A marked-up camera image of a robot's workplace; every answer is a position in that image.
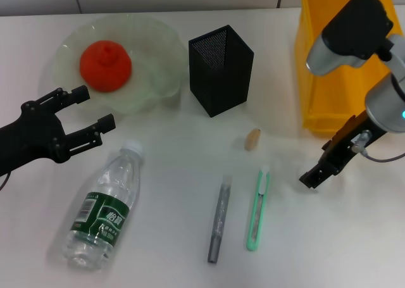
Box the grey glitter pen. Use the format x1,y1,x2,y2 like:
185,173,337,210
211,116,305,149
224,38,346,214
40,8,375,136
207,173,232,264

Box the clear green-label water bottle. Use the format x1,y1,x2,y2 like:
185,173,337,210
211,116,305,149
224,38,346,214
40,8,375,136
61,139,146,272

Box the clear glass fruit plate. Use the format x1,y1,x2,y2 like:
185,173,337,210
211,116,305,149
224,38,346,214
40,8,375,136
54,14,187,115

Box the red tomato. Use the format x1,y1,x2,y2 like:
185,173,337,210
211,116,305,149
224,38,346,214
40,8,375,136
79,40,133,94

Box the black mesh pen holder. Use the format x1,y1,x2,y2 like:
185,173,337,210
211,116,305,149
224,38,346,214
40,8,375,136
188,24,256,118

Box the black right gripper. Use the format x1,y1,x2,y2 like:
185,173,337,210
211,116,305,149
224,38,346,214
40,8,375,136
299,109,381,191

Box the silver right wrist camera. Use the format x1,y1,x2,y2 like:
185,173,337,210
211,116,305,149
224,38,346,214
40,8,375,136
305,0,395,77

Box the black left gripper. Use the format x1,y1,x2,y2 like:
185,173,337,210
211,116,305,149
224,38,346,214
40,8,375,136
0,85,116,178

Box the left gripper cable with plug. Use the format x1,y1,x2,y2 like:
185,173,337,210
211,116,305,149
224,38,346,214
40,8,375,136
0,170,12,191

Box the yellow plastic bin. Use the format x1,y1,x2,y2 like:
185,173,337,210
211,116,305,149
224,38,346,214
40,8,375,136
294,0,405,140

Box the green utility knife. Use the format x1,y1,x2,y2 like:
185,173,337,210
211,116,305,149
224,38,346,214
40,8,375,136
246,163,271,251

